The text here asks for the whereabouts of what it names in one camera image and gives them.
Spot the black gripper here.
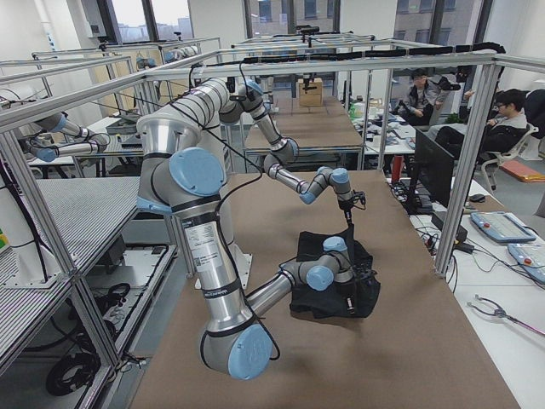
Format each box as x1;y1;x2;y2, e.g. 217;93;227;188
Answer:
338;191;366;227
353;266;377;294

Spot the black t-shirt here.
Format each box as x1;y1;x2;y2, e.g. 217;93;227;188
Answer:
290;225;381;319

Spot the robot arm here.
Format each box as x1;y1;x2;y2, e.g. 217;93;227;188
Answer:
220;80;366;224
137;78;380;380

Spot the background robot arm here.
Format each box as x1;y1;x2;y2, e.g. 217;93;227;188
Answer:
1;85;109;162

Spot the black Huawei monitor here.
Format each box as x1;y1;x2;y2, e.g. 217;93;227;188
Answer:
404;130;455;215

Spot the seated person grey jacket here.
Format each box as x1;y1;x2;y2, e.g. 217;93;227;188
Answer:
393;68;461;126

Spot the blue teach pendant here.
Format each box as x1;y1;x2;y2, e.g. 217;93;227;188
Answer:
470;211;537;243

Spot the grabber stick tool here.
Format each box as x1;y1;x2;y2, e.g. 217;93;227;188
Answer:
467;294;544;337

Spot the seated person dark jacket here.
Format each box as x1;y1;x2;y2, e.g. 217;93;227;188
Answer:
433;88;531;165

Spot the striped metal work table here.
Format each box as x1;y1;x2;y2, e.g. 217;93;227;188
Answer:
1;177;139;372

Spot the aluminium cage frame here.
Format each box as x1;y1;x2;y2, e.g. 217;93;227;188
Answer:
0;37;508;384

